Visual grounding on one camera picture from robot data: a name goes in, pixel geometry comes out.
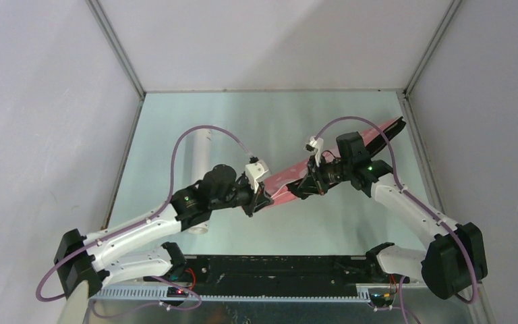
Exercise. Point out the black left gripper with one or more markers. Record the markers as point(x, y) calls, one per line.
point(253, 204)

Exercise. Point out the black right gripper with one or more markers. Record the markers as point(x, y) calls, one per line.
point(309, 183)

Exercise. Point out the pink sport racket bag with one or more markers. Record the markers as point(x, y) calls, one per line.
point(276, 185)

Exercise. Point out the white shuttlecock tube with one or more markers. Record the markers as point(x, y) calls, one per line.
point(201, 154)

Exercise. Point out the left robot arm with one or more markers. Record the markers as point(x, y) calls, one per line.
point(106, 257)

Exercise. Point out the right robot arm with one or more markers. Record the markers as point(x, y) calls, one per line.
point(454, 256)

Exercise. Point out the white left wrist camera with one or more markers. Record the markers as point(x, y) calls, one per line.
point(256, 172)

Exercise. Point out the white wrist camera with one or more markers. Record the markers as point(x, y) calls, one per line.
point(256, 172)
point(314, 146)

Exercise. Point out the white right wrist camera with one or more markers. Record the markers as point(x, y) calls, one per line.
point(314, 146)

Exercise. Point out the aluminium front frame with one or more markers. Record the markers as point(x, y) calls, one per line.
point(148, 301)

